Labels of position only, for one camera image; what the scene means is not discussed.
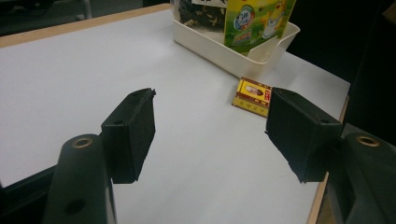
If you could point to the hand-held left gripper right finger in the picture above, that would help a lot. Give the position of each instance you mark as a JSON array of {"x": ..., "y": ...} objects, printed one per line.
[{"x": 299, "y": 140}]

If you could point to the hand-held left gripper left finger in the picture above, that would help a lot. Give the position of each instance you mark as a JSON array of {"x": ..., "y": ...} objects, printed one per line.
[{"x": 130, "y": 137}]

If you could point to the small yellow red box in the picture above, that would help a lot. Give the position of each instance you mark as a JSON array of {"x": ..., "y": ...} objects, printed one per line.
[{"x": 252, "y": 96}]

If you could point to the cream plastic container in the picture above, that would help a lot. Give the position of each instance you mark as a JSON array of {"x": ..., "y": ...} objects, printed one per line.
[{"x": 224, "y": 53}]

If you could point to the yellow green drink pouch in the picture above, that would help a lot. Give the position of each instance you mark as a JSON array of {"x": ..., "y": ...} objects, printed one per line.
[{"x": 255, "y": 25}]

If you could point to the clear bag of dried seaweed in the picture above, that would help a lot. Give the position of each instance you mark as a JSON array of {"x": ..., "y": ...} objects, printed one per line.
[{"x": 202, "y": 14}]

